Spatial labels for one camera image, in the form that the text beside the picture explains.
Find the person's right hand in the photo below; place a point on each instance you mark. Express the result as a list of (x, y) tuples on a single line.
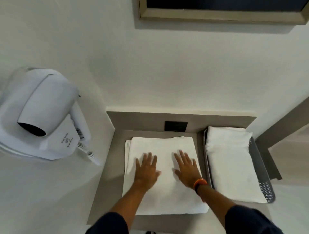
[(189, 173)]

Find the person's left hand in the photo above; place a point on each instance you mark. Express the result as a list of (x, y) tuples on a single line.
[(146, 173)]

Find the person's right little finger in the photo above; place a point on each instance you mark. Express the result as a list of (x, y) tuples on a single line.
[(195, 164)]

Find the person's right middle finger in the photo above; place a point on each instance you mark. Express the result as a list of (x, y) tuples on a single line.
[(183, 157)]

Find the person's left thumb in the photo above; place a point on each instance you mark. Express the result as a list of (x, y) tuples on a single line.
[(158, 174)]

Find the person's right thumb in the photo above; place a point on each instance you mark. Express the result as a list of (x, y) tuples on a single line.
[(177, 171)]

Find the person's left middle finger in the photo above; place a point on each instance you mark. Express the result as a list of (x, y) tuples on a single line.
[(150, 159)]

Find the person's left little finger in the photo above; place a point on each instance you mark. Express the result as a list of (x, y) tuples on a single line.
[(138, 164)]

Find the large white towel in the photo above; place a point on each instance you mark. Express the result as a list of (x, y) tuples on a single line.
[(166, 197)]

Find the person's right forearm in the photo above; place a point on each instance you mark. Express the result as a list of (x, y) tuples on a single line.
[(214, 200)]

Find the person's left forearm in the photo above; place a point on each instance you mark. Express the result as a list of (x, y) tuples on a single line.
[(131, 205)]

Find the orange wristband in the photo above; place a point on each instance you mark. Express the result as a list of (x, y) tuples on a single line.
[(200, 182)]

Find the small folded white towel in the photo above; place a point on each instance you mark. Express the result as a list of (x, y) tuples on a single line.
[(229, 164)]

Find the grey perforated plastic basket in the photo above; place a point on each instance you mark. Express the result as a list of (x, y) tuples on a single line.
[(264, 185)]

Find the white hair dryer holder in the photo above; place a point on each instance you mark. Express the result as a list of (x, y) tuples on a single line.
[(65, 144)]

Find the dark blue shirt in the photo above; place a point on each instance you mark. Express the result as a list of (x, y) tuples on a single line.
[(248, 221)]

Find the black wall socket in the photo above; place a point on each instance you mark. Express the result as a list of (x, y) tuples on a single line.
[(176, 126)]

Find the white wall hair dryer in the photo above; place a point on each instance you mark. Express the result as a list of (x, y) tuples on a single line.
[(45, 101)]

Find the beige framed wall mirror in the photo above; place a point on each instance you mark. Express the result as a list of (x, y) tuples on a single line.
[(217, 13)]

